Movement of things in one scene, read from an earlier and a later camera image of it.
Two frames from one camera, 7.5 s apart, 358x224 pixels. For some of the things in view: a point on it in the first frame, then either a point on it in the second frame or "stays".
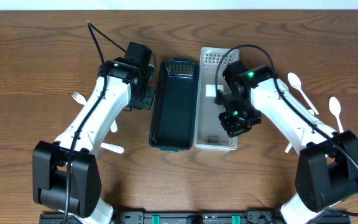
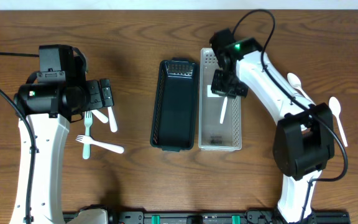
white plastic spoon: (114, 127) stays
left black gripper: (146, 99) → (106, 93)
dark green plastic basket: (173, 104) stays
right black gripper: (232, 129) → (217, 88)
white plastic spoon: (294, 81) stays
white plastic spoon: (334, 106) stays
